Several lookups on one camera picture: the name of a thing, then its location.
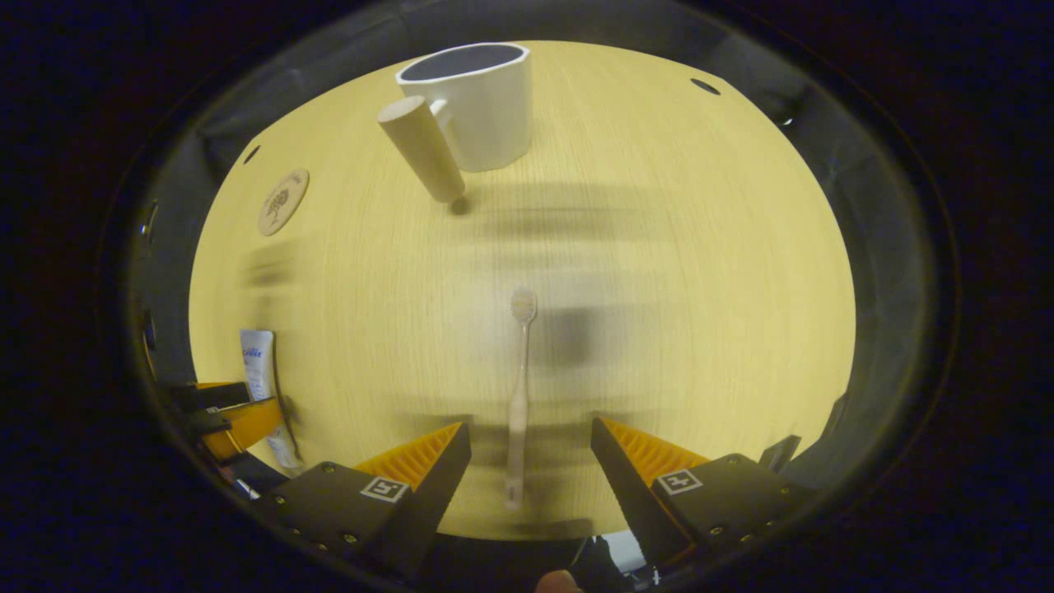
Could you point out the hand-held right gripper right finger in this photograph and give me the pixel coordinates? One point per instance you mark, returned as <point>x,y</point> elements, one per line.
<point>626,494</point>

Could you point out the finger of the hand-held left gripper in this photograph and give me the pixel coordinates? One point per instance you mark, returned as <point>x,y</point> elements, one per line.
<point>210,424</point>
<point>210,397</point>

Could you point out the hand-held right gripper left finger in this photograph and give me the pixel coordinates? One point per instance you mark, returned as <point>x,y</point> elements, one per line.
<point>432,502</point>

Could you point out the white toothpaste tube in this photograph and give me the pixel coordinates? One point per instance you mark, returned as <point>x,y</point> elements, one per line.
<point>259,362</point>

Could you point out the beige toothbrush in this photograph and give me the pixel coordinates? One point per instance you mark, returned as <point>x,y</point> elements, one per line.
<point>517,412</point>

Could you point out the round wooden coaster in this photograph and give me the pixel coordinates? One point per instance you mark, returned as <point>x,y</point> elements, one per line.
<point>282,202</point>

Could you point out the wooden desktop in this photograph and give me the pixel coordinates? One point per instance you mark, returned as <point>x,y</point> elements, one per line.
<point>700,288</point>

